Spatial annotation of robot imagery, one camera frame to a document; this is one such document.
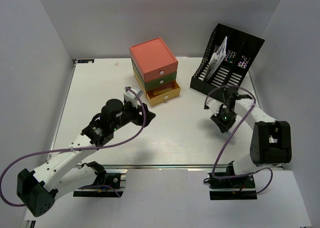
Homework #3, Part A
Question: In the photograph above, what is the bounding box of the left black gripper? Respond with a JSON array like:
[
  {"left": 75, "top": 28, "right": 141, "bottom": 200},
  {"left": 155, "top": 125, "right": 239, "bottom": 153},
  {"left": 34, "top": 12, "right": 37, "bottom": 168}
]
[{"left": 112, "top": 99, "right": 156, "bottom": 131}]

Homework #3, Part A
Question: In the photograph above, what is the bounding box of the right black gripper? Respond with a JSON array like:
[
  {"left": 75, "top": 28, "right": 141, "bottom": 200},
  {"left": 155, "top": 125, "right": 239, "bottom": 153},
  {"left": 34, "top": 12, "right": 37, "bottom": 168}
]
[{"left": 210, "top": 107, "right": 238, "bottom": 133}]

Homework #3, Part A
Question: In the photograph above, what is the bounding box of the pastel yellow highlighter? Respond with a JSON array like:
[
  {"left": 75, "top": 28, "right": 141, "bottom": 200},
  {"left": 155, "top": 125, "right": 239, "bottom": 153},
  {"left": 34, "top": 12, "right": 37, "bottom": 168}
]
[{"left": 152, "top": 87, "right": 173, "bottom": 96}]

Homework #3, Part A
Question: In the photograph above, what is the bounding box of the yellow bottom drawer box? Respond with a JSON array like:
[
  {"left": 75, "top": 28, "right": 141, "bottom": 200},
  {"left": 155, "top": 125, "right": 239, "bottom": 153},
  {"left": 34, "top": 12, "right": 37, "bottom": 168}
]
[{"left": 133, "top": 71, "right": 181, "bottom": 107}]

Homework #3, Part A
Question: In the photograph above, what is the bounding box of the green drawer box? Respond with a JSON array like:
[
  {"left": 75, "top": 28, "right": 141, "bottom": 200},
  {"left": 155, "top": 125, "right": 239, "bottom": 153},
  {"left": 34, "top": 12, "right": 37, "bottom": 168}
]
[{"left": 132, "top": 62, "right": 177, "bottom": 91}]

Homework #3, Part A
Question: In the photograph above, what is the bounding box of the white printed paper booklet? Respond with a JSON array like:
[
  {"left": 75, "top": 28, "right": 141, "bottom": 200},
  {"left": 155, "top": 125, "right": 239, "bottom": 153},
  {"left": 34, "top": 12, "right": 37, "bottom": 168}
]
[{"left": 203, "top": 36, "right": 228, "bottom": 82}]

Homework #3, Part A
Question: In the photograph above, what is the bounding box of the coral top drawer box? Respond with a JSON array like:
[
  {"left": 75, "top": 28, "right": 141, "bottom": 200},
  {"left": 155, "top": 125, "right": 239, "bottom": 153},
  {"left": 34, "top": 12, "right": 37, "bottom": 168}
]
[{"left": 129, "top": 37, "right": 178, "bottom": 82}]

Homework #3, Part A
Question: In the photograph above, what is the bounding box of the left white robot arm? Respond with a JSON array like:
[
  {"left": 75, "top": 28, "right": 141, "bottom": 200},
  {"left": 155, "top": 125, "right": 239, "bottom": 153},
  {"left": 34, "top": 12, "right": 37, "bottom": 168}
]
[{"left": 17, "top": 98, "right": 156, "bottom": 217}]

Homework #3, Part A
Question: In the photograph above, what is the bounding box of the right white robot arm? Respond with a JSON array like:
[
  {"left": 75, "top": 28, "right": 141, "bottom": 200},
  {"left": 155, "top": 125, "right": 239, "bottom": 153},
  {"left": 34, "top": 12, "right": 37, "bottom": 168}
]
[{"left": 211, "top": 86, "right": 292, "bottom": 187}]

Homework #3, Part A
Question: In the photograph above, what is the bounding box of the black three-slot file holder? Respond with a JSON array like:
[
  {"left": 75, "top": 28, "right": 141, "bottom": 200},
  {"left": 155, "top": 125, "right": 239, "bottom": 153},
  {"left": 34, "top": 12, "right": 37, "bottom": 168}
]
[{"left": 190, "top": 24, "right": 265, "bottom": 95}]

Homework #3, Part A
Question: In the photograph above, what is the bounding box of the black label sticker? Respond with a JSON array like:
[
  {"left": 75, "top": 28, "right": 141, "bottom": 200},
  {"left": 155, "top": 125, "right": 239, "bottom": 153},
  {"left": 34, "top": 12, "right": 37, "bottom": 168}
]
[{"left": 77, "top": 59, "right": 95, "bottom": 64}]

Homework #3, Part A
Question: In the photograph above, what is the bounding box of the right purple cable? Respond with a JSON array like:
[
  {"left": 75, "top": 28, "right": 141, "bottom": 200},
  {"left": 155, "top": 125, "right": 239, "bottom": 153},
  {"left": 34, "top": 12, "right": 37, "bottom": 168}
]
[{"left": 204, "top": 85, "right": 275, "bottom": 195}]

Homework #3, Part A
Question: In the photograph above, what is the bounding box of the purple cable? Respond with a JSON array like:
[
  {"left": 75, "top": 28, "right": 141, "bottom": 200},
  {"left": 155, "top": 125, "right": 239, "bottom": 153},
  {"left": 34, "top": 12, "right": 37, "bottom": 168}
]
[
  {"left": 0, "top": 87, "right": 147, "bottom": 206},
  {"left": 204, "top": 85, "right": 275, "bottom": 195}
]

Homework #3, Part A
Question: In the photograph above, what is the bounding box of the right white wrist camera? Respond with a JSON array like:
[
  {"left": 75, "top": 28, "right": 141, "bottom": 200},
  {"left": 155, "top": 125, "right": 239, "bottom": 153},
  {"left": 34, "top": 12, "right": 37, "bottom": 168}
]
[{"left": 204, "top": 99, "right": 222, "bottom": 116}]

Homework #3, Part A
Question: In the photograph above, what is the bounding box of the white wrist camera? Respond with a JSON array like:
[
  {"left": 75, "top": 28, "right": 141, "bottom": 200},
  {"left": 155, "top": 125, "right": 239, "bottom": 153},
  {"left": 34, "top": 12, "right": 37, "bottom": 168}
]
[
  {"left": 123, "top": 86, "right": 143, "bottom": 109},
  {"left": 204, "top": 99, "right": 222, "bottom": 116}
]

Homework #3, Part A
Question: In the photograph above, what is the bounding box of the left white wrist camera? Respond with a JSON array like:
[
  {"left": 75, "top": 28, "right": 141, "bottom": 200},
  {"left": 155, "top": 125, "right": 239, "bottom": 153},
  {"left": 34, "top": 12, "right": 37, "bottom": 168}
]
[{"left": 123, "top": 86, "right": 143, "bottom": 109}]

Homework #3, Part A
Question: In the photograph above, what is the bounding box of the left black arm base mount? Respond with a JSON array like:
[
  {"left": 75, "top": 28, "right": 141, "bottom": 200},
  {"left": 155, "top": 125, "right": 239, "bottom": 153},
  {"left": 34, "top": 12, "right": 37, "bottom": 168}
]
[{"left": 73, "top": 161, "right": 125, "bottom": 198}]

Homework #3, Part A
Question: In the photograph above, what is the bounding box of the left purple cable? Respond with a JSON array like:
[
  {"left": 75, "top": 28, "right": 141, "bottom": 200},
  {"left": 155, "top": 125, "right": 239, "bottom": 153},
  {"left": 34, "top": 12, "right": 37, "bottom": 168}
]
[{"left": 0, "top": 87, "right": 147, "bottom": 206}]

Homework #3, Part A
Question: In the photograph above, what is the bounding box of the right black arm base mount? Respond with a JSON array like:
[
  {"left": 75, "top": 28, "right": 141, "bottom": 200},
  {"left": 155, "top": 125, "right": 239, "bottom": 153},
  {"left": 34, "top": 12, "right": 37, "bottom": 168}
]
[{"left": 203, "top": 172, "right": 257, "bottom": 200}]

